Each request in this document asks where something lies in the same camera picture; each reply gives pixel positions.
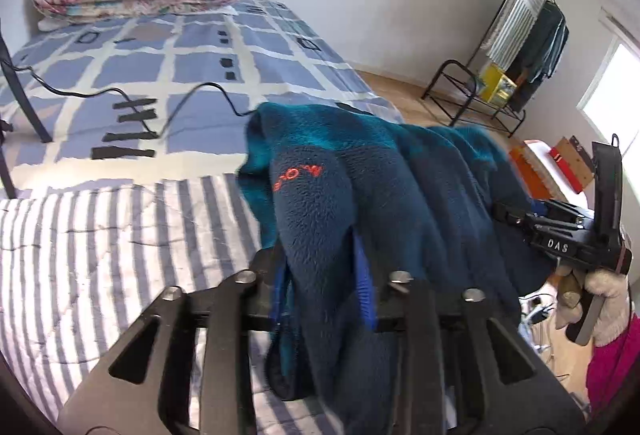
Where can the teal plaid fleece shirt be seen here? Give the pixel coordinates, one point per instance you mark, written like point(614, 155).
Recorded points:
point(400, 175)

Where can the red box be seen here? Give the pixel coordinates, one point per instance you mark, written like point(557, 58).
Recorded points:
point(565, 170)

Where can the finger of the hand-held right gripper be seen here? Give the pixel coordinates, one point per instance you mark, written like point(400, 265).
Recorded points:
point(510, 216)
point(555, 211)

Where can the striped hanging towel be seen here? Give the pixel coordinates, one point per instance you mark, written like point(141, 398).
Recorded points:
point(520, 15)

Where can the window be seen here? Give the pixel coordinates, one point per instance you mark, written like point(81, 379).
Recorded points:
point(607, 105)

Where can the yellow crate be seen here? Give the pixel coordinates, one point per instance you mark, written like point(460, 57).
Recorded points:
point(497, 85)

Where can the black clothes rack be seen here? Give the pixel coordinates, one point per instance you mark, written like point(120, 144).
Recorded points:
point(446, 62)

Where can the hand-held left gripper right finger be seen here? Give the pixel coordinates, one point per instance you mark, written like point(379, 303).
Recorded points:
point(365, 285)

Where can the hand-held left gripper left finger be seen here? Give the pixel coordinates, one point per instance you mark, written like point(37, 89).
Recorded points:
point(277, 285)

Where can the dark hanging clothes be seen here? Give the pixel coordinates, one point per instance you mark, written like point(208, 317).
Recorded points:
point(545, 45)

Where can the black tripod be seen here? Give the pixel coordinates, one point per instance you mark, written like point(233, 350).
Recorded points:
point(31, 102)

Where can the tan cardboard box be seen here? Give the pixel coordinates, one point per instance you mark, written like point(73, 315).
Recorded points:
point(575, 165)

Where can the dark flat box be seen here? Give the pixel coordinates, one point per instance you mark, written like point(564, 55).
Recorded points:
point(576, 142)

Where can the person's right hand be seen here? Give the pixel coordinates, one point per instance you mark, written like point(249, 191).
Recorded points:
point(612, 310)

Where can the grey striped blanket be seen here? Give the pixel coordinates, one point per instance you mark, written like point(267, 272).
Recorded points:
point(100, 255)

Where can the table with orange cloth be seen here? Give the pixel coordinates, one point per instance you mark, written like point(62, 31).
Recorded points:
point(532, 175)

